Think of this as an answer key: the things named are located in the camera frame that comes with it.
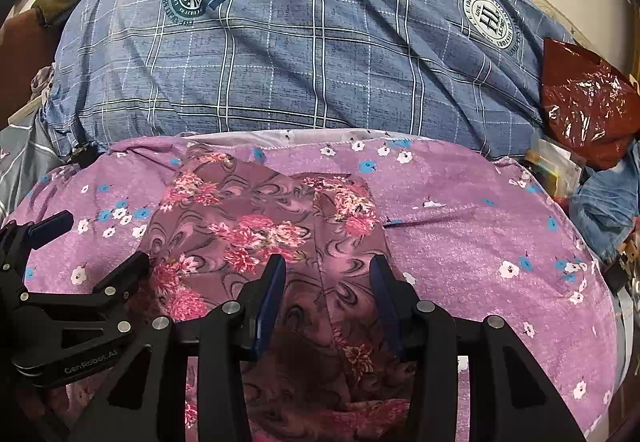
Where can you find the red plastic bag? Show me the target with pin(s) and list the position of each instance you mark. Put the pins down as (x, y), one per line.
(585, 107)

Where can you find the purple floral blanket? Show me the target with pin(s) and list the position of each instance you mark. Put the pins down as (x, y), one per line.
(475, 247)

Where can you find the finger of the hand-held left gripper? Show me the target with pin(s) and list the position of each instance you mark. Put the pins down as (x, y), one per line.
(50, 224)
(125, 274)

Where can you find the maroon floral garment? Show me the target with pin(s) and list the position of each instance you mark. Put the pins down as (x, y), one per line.
(250, 232)

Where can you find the blue denim cloth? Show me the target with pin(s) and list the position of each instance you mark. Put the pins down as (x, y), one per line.
(605, 207)

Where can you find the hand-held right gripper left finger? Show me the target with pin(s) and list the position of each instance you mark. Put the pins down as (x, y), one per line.
(265, 317)

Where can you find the blue plaid quilt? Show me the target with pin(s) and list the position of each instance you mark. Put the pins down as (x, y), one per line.
(300, 47)

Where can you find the grey crumpled cloth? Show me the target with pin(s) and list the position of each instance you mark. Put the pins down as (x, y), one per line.
(42, 80)

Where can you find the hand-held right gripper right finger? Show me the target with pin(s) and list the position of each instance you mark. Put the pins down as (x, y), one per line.
(389, 317)

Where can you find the stack of paper packets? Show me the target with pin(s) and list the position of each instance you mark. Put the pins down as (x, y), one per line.
(555, 167)

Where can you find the red-brown upholstered headboard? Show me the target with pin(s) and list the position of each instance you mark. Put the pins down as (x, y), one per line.
(25, 37)

